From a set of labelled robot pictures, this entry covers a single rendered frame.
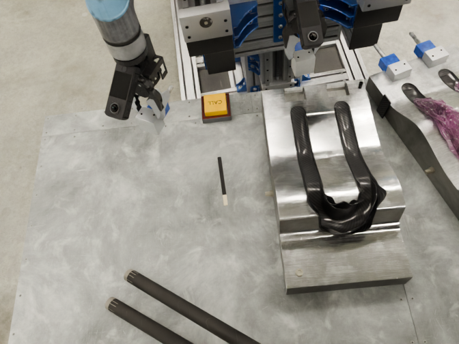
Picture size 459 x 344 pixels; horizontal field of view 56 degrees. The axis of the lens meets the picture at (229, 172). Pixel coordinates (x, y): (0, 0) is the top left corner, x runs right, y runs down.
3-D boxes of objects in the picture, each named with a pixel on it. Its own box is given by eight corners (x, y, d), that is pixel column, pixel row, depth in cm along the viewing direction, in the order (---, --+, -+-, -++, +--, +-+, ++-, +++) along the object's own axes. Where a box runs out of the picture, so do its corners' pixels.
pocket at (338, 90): (324, 92, 113) (325, 82, 109) (343, 89, 112) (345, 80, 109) (326, 106, 110) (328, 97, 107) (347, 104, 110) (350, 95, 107)
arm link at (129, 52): (128, 51, 79) (92, 40, 81) (135, 67, 83) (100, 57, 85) (148, 23, 82) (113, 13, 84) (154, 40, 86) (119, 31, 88)
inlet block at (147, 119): (165, 90, 111) (160, 76, 107) (182, 95, 110) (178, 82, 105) (141, 130, 106) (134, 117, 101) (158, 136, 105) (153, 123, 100)
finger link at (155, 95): (169, 107, 97) (152, 80, 90) (166, 112, 96) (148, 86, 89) (153, 104, 99) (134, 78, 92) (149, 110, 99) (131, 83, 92)
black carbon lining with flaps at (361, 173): (287, 111, 109) (288, 87, 100) (350, 104, 108) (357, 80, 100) (309, 242, 92) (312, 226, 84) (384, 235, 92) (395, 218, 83)
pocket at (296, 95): (283, 97, 113) (283, 88, 110) (302, 94, 113) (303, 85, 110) (285, 110, 111) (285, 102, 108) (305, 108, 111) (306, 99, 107)
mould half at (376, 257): (261, 111, 118) (260, 78, 106) (356, 100, 117) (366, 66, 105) (285, 295, 94) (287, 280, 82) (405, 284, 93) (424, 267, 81)
